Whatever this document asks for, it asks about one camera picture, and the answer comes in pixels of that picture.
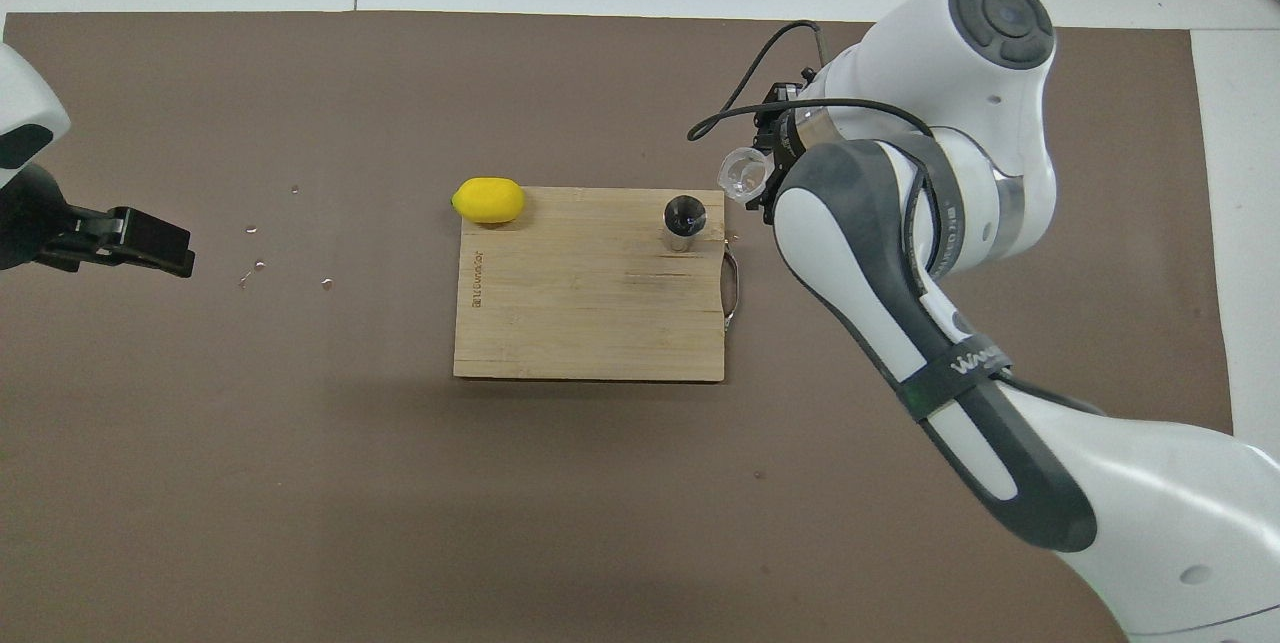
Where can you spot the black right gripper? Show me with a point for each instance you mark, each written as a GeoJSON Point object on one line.
{"type": "Point", "coordinates": [785, 103]}

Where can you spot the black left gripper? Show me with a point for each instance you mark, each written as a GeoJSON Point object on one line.
{"type": "Point", "coordinates": [35, 221]}

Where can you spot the small clear glass cup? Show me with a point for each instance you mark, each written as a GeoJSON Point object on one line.
{"type": "Point", "coordinates": [744, 173]}

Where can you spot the steel cocktail jigger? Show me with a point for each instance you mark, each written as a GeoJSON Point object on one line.
{"type": "Point", "coordinates": [685, 215]}

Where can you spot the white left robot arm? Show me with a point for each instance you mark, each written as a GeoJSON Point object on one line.
{"type": "Point", "coordinates": [25, 98]}

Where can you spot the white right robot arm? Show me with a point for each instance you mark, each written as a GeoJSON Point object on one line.
{"type": "Point", "coordinates": [980, 173]}

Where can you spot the bamboo cutting board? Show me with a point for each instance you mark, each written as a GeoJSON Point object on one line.
{"type": "Point", "coordinates": [590, 293]}

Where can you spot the yellow lemon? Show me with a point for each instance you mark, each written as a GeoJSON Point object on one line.
{"type": "Point", "coordinates": [488, 200]}

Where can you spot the brown table mat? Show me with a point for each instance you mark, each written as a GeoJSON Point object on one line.
{"type": "Point", "coordinates": [400, 523]}

